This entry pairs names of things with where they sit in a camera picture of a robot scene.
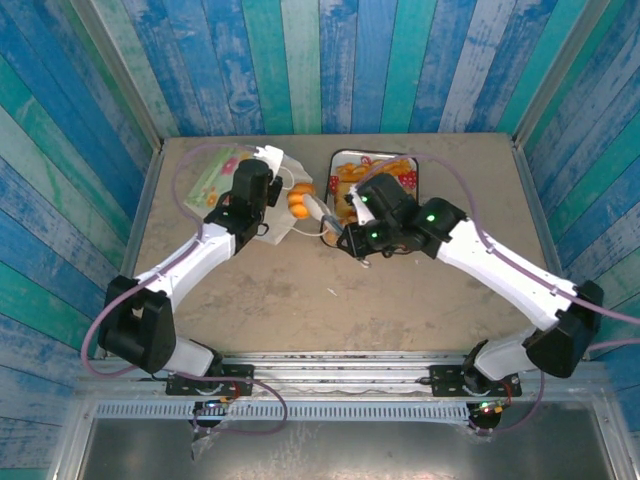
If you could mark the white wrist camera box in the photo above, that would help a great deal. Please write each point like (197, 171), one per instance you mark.
(270, 156)
(362, 212)

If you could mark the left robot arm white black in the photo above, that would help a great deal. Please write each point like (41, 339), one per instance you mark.
(140, 330)

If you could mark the square toast fake bread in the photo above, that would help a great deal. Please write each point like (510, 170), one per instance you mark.
(345, 205)

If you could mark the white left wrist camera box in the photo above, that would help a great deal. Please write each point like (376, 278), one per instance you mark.
(270, 156)

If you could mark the white strawberry print tray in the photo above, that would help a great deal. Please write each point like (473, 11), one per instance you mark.
(331, 185)

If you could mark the ribbed round orange fake bread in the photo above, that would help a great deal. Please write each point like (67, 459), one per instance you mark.
(300, 200)

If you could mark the small LED controller board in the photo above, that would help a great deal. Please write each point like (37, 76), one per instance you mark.
(487, 407)
(215, 405)

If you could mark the grey metal sheet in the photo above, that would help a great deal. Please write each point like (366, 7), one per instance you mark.
(350, 450)

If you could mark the aluminium corner post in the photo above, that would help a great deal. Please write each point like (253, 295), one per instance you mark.
(551, 75)
(119, 75)

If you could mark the crumpled clear tape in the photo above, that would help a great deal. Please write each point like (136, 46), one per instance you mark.
(202, 442)

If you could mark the metal tongs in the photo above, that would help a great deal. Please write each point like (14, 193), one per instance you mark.
(320, 209)

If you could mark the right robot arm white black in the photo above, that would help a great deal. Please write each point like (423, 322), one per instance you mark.
(560, 340)

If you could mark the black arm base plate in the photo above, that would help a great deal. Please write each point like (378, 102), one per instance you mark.
(240, 380)
(442, 382)

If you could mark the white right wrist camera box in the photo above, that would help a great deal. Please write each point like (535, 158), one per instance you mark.
(362, 212)

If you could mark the aluminium side rail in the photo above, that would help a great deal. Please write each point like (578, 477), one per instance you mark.
(536, 200)
(145, 200)

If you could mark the aluminium front rail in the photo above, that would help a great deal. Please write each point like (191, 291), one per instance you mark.
(340, 372)

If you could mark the white printed paper bag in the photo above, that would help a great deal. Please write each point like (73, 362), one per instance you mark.
(215, 175)

